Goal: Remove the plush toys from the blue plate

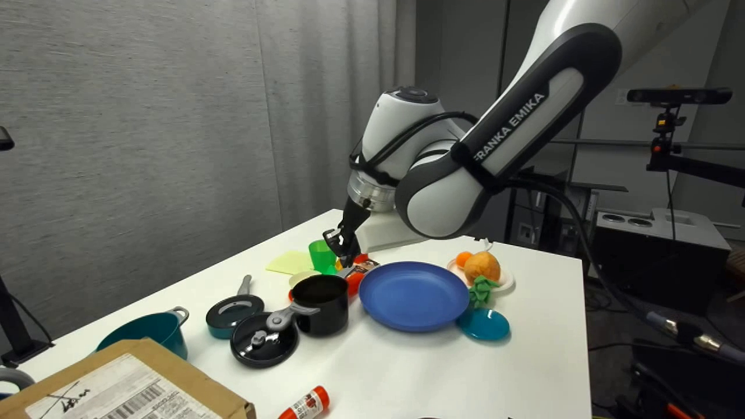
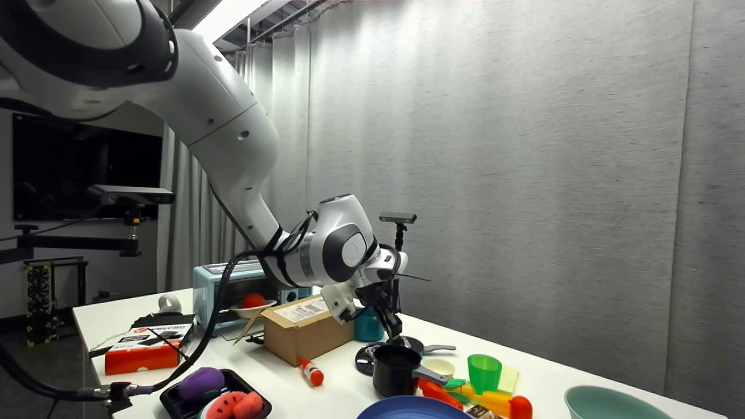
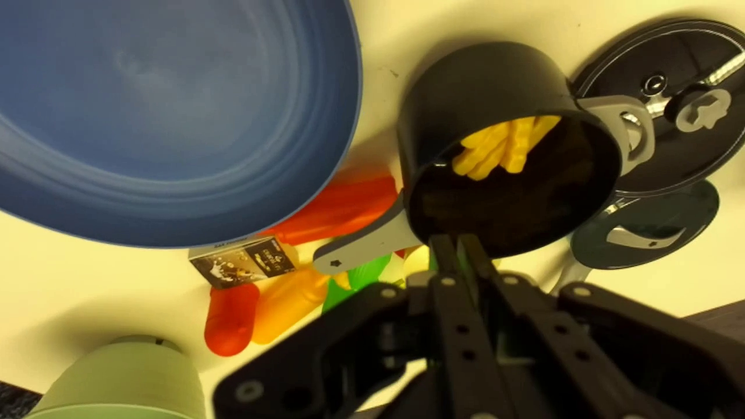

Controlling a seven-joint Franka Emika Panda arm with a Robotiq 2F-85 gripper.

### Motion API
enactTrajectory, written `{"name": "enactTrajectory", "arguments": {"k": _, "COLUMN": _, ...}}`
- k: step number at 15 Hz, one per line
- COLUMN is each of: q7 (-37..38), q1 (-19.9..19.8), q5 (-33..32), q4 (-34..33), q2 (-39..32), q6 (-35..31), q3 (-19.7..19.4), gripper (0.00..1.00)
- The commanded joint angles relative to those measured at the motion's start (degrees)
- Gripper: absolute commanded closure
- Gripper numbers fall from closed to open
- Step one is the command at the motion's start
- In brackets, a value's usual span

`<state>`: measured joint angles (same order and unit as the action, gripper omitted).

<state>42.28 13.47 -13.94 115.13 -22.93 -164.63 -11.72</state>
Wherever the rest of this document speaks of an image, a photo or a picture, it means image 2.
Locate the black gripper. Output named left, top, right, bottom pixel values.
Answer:
left=354, top=278, right=404, bottom=339

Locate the blue plate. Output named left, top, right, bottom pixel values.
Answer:
left=355, top=393, right=473, bottom=419

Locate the purple plush toy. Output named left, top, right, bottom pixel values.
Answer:
left=169, top=365, right=227, bottom=405

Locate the teal pot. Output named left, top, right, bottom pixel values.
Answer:
left=351, top=306, right=389, bottom=345

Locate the black frying pan with lid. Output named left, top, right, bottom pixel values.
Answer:
left=354, top=342, right=382, bottom=379

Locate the black pot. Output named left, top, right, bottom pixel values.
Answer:
left=369, top=342, right=424, bottom=401

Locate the red toy carrot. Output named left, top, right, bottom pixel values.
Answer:
left=417, top=376, right=465, bottom=415

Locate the cardboard box with label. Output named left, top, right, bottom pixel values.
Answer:
left=261, top=296, right=355, bottom=368

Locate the red white glue stick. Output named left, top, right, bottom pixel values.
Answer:
left=296, top=353, right=329, bottom=388

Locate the green translucent cup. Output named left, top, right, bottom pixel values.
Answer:
left=465, top=352, right=506, bottom=396

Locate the yellow toy piece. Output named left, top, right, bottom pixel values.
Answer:
left=464, top=384, right=515, bottom=419

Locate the red orange toy cylinder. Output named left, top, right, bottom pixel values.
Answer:
left=508, top=393, right=535, bottom=419

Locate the light blue toaster oven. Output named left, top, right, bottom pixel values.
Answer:
left=190, top=259, right=314, bottom=338

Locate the mint green bowl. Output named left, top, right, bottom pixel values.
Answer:
left=563, top=384, right=676, bottom=419

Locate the black grill tray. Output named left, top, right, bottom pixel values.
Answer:
left=158, top=368, right=275, bottom=419

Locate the red flat box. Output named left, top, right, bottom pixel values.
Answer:
left=103, top=323, right=190, bottom=376

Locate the black metal rack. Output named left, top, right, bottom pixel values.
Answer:
left=21, top=255, right=90, bottom=349

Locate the black camera bar on mount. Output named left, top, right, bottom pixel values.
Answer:
left=0, top=184, right=176, bottom=267

